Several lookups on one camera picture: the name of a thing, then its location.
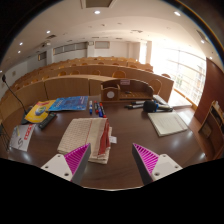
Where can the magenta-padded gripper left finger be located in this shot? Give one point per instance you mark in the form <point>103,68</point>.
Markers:
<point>76,159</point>

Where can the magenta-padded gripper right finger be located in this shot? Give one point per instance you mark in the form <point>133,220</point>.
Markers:
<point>147,160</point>

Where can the beige red-trimmed checked towel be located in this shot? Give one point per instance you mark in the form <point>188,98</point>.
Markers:
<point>80,133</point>

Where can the white notepad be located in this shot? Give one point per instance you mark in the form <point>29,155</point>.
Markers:
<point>166,123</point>

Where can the black remote control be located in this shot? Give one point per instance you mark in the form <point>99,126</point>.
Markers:
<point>47,120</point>

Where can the black handheld microphone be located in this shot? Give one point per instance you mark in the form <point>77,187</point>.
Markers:
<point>151,106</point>

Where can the white-bodied blue marker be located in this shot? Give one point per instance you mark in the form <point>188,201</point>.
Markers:
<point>90,107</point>

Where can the blue-capped marker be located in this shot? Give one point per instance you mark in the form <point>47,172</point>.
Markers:
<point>100,110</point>

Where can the red-capped marker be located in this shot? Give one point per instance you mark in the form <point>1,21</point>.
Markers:
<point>103,110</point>
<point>96,108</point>

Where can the black marker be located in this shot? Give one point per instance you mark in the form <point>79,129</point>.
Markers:
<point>133,106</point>
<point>137,102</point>

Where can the blue booklet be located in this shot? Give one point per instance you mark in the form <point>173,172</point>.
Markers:
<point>70,103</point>

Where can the white brochure with red print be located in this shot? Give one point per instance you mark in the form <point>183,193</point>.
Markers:
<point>21,138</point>

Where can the yellow booklet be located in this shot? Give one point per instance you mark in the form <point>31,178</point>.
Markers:
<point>38,111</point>

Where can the wooden shelf unit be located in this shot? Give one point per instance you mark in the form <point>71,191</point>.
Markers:
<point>213,130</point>

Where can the wooden desk organizer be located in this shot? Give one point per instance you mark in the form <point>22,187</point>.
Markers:
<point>110,95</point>

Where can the wooden lecture hall seat rows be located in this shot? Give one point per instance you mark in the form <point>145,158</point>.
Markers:
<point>66,85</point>

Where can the dark metal-framed chair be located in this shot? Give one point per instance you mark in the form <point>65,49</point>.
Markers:
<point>4,136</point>

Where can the large bright window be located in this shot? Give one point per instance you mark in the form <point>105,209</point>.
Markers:
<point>180,70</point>

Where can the black gooseneck desk microphone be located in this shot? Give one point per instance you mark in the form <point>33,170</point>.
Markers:
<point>3,78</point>

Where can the round ceiling lights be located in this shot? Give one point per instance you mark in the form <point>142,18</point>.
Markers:
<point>97,12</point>

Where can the ceiling air vent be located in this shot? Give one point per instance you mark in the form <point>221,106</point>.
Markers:
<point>98,2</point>

